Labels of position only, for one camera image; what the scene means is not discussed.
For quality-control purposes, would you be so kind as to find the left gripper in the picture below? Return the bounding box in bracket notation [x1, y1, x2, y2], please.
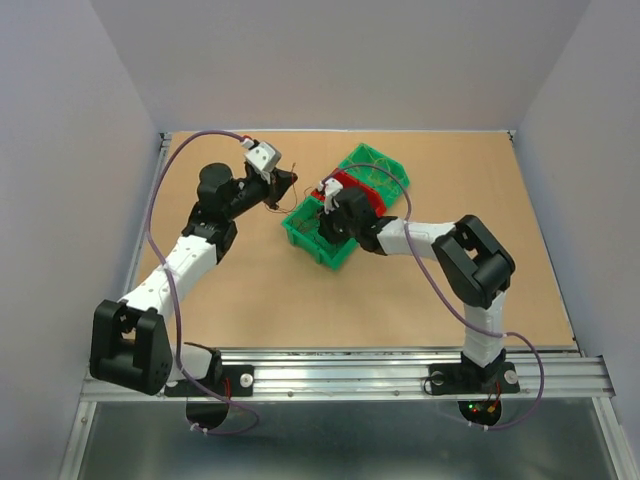
[225, 167, 297, 221]

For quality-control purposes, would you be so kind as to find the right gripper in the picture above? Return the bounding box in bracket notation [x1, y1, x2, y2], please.
[316, 198, 360, 244]

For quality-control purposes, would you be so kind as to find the wire bundle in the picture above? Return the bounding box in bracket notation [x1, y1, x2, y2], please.
[277, 162, 334, 246]

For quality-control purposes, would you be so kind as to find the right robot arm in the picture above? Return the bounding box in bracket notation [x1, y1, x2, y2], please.
[318, 187, 520, 395]

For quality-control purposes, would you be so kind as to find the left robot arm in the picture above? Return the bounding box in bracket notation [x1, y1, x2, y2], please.
[89, 163, 297, 395]

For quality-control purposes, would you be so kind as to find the red plastic bin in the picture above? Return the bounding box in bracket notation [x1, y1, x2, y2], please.
[311, 169, 387, 216]

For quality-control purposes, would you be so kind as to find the near green plastic bin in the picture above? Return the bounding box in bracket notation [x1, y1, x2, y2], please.
[281, 196, 358, 270]

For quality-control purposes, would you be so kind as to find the green plastic bin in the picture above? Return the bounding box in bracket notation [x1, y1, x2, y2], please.
[338, 143, 410, 208]
[281, 196, 358, 270]

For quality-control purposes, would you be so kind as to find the far green plastic bin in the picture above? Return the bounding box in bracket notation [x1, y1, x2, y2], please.
[338, 143, 410, 208]

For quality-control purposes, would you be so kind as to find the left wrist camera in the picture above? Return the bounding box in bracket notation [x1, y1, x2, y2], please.
[244, 142, 281, 184]

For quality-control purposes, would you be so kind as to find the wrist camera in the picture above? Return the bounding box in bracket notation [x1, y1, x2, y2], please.
[244, 142, 281, 184]
[317, 177, 343, 214]

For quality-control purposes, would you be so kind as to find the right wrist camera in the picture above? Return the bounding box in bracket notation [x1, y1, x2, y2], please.
[317, 177, 343, 214]

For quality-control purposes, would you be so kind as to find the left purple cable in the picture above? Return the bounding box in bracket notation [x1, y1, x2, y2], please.
[146, 130, 261, 436]

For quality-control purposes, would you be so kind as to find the left aluminium frame post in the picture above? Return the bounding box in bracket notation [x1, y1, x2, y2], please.
[102, 130, 174, 361]

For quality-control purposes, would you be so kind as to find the aluminium mounting rail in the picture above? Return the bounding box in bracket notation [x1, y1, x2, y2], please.
[79, 344, 616, 401]

